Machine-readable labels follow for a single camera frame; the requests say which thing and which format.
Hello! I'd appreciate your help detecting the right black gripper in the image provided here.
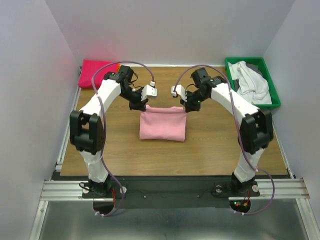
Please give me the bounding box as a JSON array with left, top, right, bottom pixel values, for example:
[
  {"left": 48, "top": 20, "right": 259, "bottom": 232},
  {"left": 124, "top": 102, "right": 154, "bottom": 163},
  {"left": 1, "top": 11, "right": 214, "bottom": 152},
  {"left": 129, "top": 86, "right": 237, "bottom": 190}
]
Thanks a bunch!
[{"left": 180, "top": 89, "right": 209, "bottom": 112}]

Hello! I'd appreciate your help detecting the light pink t shirt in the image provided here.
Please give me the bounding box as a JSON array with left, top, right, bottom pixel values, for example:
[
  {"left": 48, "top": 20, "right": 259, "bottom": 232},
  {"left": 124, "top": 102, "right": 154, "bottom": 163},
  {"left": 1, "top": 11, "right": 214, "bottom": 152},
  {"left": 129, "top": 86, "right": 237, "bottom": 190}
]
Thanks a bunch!
[{"left": 139, "top": 105, "right": 187, "bottom": 142}]

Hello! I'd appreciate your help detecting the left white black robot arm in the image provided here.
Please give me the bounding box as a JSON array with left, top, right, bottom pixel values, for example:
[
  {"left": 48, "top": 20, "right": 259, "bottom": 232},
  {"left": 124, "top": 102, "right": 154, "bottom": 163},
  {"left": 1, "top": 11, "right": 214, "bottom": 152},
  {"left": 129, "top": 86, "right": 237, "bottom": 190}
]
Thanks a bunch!
[{"left": 69, "top": 65, "right": 148, "bottom": 198}]

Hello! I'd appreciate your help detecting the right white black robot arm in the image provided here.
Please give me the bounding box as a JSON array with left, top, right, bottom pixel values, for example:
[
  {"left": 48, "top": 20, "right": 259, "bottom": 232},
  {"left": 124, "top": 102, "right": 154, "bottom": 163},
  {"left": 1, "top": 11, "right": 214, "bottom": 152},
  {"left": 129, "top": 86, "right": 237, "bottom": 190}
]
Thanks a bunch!
[{"left": 171, "top": 64, "right": 274, "bottom": 195}]

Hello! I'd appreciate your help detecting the folded orange t shirt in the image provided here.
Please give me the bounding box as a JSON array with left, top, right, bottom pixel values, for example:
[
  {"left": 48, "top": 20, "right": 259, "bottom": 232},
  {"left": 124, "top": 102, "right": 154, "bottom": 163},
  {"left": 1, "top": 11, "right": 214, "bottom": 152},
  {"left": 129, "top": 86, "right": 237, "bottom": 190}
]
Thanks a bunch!
[{"left": 116, "top": 63, "right": 121, "bottom": 72}]

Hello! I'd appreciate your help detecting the folded magenta t shirt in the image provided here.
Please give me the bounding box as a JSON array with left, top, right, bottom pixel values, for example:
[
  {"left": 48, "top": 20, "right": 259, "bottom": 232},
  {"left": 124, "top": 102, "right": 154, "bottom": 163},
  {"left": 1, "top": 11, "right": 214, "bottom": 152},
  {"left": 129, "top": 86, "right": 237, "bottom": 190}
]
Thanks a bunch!
[{"left": 78, "top": 59, "right": 117, "bottom": 89}]

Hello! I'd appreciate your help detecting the white crumpled t shirt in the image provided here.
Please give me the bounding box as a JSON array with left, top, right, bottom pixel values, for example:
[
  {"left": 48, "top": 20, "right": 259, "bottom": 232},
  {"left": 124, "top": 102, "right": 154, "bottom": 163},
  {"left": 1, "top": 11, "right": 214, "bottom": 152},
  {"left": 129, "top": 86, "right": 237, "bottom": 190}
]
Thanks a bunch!
[{"left": 227, "top": 61, "right": 272, "bottom": 105}]

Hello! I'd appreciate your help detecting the grey garment in bin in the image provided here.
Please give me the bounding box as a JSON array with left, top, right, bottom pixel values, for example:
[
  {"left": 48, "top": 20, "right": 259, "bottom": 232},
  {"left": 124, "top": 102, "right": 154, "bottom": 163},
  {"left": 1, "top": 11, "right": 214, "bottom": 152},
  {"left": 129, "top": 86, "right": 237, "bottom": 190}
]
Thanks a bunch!
[{"left": 246, "top": 63, "right": 263, "bottom": 77}]

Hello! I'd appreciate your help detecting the green plastic bin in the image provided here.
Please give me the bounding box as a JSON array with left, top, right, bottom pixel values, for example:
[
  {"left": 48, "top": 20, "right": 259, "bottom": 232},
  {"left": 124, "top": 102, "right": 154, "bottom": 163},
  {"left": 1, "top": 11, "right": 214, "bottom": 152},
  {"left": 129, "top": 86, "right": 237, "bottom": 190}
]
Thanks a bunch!
[{"left": 225, "top": 56, "right": 281, "bottom": 110}]

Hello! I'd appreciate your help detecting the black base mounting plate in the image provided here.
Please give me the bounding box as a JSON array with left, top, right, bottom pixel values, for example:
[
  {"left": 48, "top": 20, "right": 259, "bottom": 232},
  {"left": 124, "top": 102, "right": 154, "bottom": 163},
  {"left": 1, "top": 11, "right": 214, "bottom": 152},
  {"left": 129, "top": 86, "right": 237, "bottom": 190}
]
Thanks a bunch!
[{"left": 79, "top": 175, "right": 260, "bottom": 213}]

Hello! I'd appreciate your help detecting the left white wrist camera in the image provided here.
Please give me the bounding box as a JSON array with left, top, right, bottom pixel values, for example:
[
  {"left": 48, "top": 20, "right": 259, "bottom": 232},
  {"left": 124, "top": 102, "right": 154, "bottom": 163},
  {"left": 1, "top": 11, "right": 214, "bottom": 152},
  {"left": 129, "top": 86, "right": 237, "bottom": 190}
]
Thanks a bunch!
[{"left": 141, "top": 84, "right": 158, "bottom": 102}]

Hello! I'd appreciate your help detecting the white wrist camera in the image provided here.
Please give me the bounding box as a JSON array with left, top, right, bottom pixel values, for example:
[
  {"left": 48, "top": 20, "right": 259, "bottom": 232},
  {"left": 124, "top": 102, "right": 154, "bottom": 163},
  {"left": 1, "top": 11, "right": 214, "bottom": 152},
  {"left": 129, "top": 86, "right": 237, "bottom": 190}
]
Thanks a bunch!
[
  {"left": 170, "top": 84, "right": 187, "bottom": 102},
  {"left": 141, "top": 84, "right": 158, "bottom": 102}
]

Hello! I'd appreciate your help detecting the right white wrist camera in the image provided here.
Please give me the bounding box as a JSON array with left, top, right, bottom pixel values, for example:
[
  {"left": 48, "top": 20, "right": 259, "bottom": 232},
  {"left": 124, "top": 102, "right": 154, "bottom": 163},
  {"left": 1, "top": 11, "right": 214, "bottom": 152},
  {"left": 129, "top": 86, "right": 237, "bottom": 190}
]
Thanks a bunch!
[{"left": 170, "top": 84, "right": 187, "bottom": 102}]

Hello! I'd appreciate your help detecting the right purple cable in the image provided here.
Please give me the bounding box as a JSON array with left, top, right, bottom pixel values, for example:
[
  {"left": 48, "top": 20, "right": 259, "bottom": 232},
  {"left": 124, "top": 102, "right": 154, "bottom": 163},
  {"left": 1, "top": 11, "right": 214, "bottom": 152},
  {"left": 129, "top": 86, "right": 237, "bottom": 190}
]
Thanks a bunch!
[{"left": 172, "top": 65, "right": 276, "bottom": 216}]

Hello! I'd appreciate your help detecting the aluminium extrusion rail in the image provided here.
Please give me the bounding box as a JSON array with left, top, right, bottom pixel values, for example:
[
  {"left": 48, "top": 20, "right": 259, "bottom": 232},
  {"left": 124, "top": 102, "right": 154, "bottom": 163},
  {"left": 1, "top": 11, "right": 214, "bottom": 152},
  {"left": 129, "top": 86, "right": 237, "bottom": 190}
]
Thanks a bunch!
[{"left": 40, "top": 178, "right": 310, "bottom": 201}]

